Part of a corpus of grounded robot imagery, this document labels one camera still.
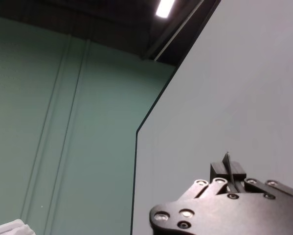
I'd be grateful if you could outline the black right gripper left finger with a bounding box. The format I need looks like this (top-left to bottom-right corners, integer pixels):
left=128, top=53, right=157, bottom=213
left=185, top=160, right=229, bottom=198

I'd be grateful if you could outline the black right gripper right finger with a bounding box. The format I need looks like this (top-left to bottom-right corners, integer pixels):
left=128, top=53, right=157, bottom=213
left=230, top=161, right=293, bottom=200

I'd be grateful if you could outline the white ceiling light bar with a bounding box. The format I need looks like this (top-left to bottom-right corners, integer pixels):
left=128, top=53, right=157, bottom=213
left=155, top=0, right=176, bottom=18

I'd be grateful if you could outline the white ridged object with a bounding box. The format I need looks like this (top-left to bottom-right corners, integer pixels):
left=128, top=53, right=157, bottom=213
left=0, top=218, right=36, bottom=235

